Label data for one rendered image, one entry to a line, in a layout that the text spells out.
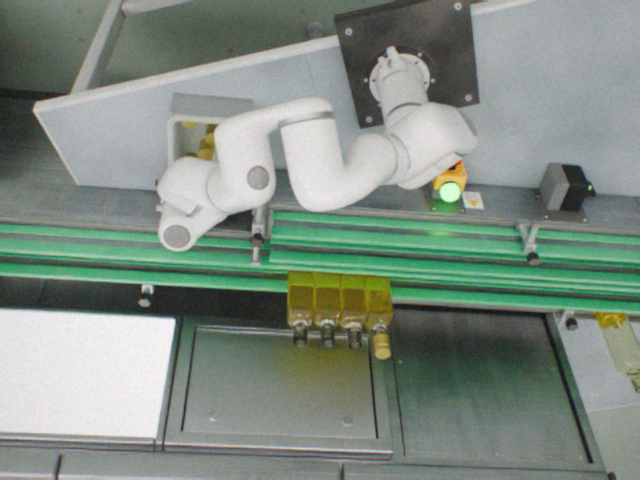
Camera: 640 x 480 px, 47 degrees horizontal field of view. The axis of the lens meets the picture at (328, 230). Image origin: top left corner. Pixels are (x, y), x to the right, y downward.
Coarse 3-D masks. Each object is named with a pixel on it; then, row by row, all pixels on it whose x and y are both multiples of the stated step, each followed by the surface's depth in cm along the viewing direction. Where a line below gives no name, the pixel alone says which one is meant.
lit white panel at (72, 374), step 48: (0, 336) 161; (48, 336) 163; (96, 336) 164; (144, 336) 166; (0, 384) 152; (48, 384) 154; (96, 384) 155; (144, 384) 157; (48, 432) 146; (96, 432) 147; (144, 432) 148
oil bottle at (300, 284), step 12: (288, 276) 167; (300, 276) 165; (312, 276) 166; (288, 288) 163; (300, 288) 162; (312, 288) 163; (288, 300) 161; (300, 300) 160; (312, 300) 160; (288, 312) 159; (300, 312) 157; (312, 312) 158; (288, 324) 160
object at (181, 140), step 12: (180, 120) 160; (192, 120) 152; (204, 120) 152; (216, 120) 152; (168, 132) 154; (180, 132) 162; (192, 132) 163; (204, 132) 163; (168, 144) 156; (180, 144) 164; (192, 144) 165; (168, 156) 158; (180, 156) 166; (216, 156) 167
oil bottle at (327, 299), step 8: (320, 272) 166; (320, 280) 164; (328, 280) 164; (336, 280) 165; (320, 288) 162; (328, 288) 163; (336, 288) 163; (320, 296) 161; (328, 296) 161; (336, 296) 161; (320, 304) 159; (328, 304) 159; (336, 304) 159; (320, 312) 158; (328, 312) 158; (336, 312) 158; (320, 320) 158; (328, 320) 157; (336, 320) 158; (320, 328) 160
